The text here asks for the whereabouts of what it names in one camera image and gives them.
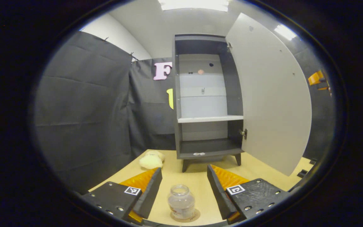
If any ceiling light panel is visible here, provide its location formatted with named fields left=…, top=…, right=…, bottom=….
left=274, top=24, right=297, bottom=41
left=158, top=0, right=229, bottom=12

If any round cork coaster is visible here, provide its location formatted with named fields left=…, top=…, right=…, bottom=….
left=170, top=208, right=201, bottom=223

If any clear plastic bottle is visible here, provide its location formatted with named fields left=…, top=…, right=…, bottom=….
left=168, top=184, right=196, bottom=221

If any cream plush toy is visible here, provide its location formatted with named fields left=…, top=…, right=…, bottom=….
left=139, top=150, right=166, bottom=170

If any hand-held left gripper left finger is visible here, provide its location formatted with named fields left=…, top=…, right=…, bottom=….
left=81, top=167, right=163, bottom=226

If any white cabinet door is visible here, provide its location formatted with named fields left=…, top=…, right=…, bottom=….
left=225, top=13, right=313, bottom=177

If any dark grey cabinet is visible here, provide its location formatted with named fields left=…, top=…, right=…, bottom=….
left=172, top=33, right=245, bottom=173

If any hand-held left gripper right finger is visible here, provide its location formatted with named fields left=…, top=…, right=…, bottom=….
left=207, top=165, right=291, bottom=225

